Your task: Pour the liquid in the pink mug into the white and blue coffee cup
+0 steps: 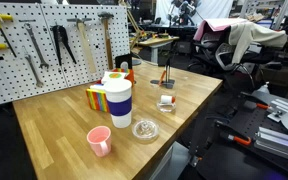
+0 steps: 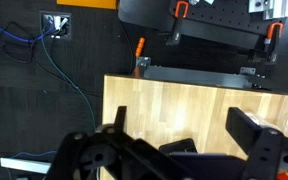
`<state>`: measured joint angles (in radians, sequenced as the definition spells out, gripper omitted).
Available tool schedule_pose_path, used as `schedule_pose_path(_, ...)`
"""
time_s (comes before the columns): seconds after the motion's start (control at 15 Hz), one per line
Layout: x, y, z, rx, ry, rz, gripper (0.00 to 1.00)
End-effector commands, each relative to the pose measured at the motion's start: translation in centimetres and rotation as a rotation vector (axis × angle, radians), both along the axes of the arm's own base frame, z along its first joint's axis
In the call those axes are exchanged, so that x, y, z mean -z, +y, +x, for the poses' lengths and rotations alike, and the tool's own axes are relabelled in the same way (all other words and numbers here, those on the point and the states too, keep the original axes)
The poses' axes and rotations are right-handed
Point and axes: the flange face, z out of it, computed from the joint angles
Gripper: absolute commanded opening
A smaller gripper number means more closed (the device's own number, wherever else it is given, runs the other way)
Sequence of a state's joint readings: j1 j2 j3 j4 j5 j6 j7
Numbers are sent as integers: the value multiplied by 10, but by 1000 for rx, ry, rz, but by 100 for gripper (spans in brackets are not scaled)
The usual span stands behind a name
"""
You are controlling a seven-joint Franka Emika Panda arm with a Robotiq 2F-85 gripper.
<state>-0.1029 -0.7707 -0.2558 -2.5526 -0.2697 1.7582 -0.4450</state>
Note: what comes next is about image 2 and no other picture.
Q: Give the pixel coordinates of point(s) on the black floor outlet box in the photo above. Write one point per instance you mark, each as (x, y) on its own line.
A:
(67, 33)

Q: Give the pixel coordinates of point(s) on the white metal bar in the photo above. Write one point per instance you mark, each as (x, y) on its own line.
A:
(24, 165)

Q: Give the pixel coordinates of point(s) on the grey table frame rail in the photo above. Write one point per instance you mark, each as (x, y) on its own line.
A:
(190, 76)

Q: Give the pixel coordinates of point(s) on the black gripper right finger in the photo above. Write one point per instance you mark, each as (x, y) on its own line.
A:
(264, 150)

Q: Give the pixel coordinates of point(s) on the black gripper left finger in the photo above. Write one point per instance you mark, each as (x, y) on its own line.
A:
(84, 150)

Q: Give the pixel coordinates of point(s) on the black perforated breadboard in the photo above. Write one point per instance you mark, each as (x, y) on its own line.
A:
(224, 13)

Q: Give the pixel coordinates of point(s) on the aluminium extrusion profile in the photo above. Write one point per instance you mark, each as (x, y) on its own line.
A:
(277, 8)

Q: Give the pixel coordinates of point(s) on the small clear plastic piece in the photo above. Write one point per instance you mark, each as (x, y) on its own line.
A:
(137, 134)

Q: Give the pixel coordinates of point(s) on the orange flat sheet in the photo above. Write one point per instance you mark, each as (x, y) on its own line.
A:
(87, 3)

